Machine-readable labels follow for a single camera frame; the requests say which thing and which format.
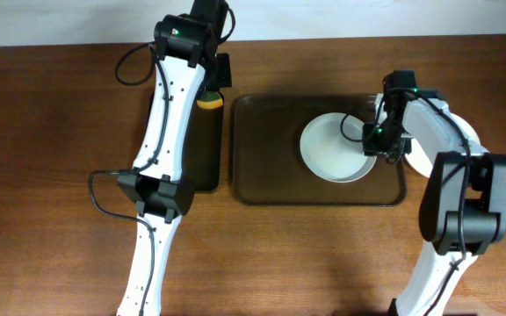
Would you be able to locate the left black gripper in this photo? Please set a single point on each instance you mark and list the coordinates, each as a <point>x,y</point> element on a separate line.
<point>222,71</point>

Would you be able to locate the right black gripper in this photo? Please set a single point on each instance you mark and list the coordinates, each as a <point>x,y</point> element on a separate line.
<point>380,145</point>

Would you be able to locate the green yellow sponge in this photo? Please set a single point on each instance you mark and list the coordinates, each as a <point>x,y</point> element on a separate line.
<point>210,100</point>

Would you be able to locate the white plate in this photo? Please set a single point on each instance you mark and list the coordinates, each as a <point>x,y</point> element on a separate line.
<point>329,149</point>
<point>464,127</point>

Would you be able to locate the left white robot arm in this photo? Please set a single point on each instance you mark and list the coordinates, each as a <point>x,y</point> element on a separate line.
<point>189,73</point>

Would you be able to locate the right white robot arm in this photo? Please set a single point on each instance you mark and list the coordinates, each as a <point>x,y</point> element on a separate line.
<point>463,210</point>

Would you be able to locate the left dark tray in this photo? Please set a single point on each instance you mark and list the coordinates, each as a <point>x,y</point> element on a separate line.
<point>201,151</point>

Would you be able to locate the dark tray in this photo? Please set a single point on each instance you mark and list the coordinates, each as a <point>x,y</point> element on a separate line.
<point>201,151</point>
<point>267,165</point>

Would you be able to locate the right dark tray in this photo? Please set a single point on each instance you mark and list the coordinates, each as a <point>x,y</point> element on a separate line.
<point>267,165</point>

